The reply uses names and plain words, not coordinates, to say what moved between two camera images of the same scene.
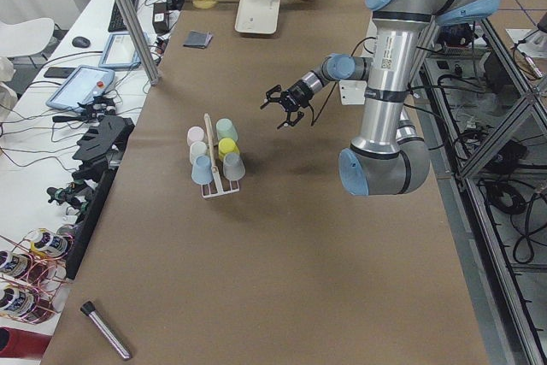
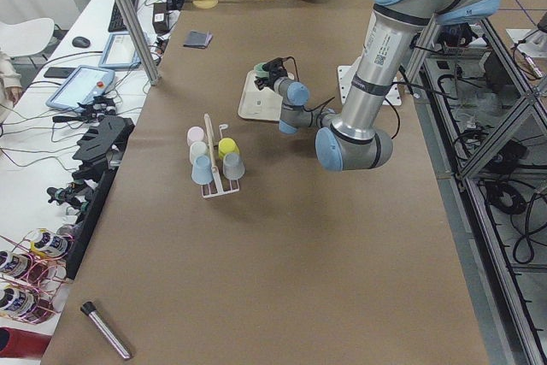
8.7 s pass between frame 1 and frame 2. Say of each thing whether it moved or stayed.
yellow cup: stayed
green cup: moved
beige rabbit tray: moved
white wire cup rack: stayed
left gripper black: moved
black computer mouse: stayed
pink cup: stayed
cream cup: stayed
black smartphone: stayed
